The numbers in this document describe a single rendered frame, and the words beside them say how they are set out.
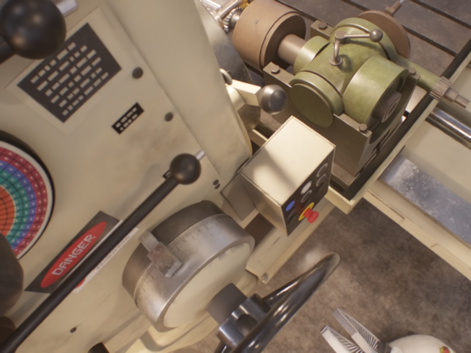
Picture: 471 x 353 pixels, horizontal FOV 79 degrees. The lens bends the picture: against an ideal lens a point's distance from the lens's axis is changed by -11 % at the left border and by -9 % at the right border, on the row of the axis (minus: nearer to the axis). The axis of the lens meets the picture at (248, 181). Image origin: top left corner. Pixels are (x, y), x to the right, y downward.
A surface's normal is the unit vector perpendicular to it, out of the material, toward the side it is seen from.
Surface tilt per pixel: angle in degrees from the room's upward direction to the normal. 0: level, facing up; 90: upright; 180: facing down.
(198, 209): 49
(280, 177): 0
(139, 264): 19
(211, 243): 34
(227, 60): 62
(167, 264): 0
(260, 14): 9
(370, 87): 28
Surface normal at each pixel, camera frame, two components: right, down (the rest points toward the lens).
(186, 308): 0.38, 0.52
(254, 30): -0.54, 0.11
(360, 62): 0.23, 0.00
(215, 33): 0.44, 0.23
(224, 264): 0.73, 0.18
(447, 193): -0.17, -0.37
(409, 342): -0.27, -0.93
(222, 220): 0.51, -0.80
